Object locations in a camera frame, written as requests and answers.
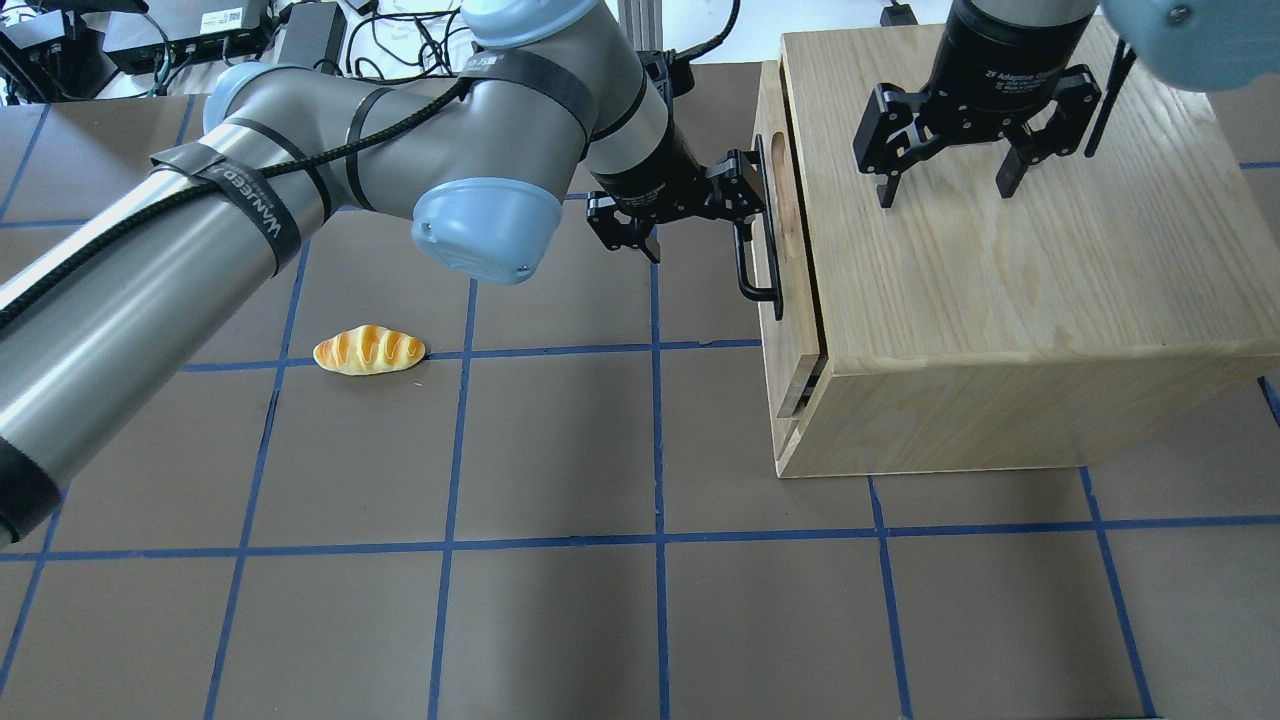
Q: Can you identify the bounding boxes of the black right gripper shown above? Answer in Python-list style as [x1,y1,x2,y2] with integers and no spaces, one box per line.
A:
[852,40,1101,209]

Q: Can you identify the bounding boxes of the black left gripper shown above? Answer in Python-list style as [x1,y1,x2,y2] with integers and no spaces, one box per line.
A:
[586,150,768,265]

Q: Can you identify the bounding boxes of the black drawer handle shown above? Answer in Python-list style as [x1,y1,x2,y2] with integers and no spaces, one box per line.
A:
[733,133,785,322]

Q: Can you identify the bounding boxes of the wooden drawer front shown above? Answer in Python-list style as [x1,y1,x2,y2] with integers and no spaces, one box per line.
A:
[753,60,827,469]

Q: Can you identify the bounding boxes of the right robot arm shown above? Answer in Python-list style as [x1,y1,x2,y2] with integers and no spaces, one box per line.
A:
[852,1,1279,208]

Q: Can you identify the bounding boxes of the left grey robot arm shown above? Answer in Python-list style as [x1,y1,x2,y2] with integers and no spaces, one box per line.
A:
[1,1,765,544]

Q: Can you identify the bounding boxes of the light wooden drawer cabinet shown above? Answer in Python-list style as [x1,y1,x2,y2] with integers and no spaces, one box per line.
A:
[776,26,1279,478]

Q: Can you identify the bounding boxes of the toy bread loaf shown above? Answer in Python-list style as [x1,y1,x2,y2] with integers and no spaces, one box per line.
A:
[312,324,428,377]

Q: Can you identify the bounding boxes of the black power adapter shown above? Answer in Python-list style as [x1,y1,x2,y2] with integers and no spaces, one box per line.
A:
[275,1,347,76]

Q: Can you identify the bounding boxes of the black electronics box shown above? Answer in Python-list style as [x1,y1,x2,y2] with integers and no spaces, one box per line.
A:
[102,1,276,76]

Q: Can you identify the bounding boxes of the black device at left edge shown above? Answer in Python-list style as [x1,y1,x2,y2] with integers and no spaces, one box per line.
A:
[1,1,119,106]

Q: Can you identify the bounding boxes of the tangled black cables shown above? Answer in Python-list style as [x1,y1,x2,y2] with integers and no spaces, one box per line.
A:
[340,5,476,86]

